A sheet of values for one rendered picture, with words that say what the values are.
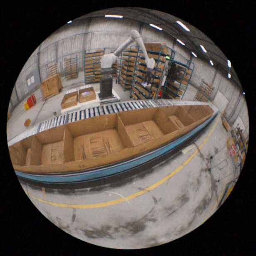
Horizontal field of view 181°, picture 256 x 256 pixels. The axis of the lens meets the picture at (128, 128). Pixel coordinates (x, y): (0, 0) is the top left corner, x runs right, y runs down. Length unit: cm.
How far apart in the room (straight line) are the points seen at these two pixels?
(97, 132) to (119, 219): 139
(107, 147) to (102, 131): 16
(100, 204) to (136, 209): 56
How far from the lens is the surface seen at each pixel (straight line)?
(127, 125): 74
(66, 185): 96
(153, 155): 62
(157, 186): 159
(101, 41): 1032
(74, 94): 172
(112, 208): 149
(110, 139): 65
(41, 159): 87
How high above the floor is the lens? 143
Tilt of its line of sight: 48 degrees down
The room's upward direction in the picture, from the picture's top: 11 degrees clockwise
